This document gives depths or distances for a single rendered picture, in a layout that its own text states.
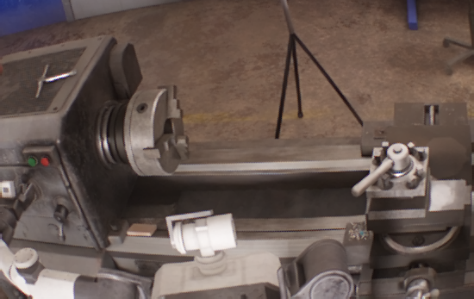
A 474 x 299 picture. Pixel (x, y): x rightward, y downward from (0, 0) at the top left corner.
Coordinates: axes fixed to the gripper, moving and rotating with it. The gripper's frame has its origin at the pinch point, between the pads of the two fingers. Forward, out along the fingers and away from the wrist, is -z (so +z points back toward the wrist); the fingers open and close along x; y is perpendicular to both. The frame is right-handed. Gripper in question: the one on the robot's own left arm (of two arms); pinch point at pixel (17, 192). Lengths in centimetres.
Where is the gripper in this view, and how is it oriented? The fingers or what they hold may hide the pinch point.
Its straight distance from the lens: 213.4
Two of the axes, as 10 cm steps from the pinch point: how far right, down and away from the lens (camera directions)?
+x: 9.5, -0.3, -3.0
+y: -2.1, -7.7, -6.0
